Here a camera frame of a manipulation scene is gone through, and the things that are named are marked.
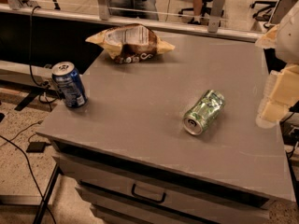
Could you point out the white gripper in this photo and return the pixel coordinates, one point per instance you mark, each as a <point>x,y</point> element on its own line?
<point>289,39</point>

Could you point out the green soda can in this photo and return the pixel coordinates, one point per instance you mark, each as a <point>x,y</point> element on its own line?
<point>202,114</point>

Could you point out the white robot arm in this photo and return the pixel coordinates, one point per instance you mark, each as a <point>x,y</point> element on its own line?
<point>287,47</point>

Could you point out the brown chip bag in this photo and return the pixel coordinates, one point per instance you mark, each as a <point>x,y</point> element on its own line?
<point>130,43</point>

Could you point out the blue soda can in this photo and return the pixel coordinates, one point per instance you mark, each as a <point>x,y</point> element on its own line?
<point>70,87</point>

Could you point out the black office chair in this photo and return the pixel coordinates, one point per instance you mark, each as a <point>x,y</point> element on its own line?
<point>202,2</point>

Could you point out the seated person in jeans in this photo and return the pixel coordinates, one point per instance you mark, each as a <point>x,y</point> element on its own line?
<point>142,9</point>

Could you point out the grey drawer cabinet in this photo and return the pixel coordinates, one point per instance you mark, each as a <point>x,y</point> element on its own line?
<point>105,181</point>

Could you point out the black power adapter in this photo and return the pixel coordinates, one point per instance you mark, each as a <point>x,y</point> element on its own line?
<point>36,147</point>

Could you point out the metal railing post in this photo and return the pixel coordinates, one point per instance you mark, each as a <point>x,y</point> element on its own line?
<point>104,12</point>

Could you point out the black drawer handle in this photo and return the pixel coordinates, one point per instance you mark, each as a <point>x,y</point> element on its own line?
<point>148,194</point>

